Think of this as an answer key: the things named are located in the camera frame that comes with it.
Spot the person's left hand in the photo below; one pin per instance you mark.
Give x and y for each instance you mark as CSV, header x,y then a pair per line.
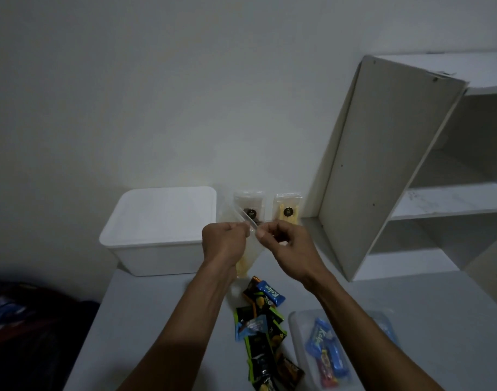
x,y
222,244

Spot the person's right hand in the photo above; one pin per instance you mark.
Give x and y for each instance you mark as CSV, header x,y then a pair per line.
x,y
293,256

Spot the person's left fingers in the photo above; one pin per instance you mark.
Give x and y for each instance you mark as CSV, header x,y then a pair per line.
x,y
238,228

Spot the person's right fingers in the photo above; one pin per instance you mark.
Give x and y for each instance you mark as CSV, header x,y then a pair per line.
x,y
273,232

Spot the clear plastic bag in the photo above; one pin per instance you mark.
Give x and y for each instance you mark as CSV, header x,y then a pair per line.
x,y
244,266

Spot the person's right forearm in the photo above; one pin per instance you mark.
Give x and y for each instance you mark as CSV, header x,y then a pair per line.
x,y
362,342

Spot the person's left forearm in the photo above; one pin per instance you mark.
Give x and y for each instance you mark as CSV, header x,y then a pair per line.
x,y
183,333

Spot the clear pack of yellow snacks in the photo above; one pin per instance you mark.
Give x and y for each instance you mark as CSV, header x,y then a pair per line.
x,y
288,209

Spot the clear pack of white snacks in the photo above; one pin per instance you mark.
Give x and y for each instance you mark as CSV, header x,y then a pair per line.
x,y
248,203

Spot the white lidded storage box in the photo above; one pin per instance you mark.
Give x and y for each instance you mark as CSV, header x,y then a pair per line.
x,y
159,230

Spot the pile of dark snack packets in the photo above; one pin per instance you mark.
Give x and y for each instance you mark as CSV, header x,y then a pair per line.
x,y
262,333

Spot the clear plastic container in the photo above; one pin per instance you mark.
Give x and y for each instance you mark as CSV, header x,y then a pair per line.
x,y
303,342

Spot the blue snack bar wrapper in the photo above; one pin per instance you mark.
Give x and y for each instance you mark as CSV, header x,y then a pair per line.
x,y
321,337
340,364

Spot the white wooden shelf unit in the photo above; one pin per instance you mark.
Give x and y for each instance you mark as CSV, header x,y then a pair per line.
x,y
387,158

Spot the red snack bar wrapper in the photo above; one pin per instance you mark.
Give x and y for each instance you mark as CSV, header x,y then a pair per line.
x,y
326,367

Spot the dark bag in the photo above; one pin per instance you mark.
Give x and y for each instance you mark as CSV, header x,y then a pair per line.
x,y
32,333

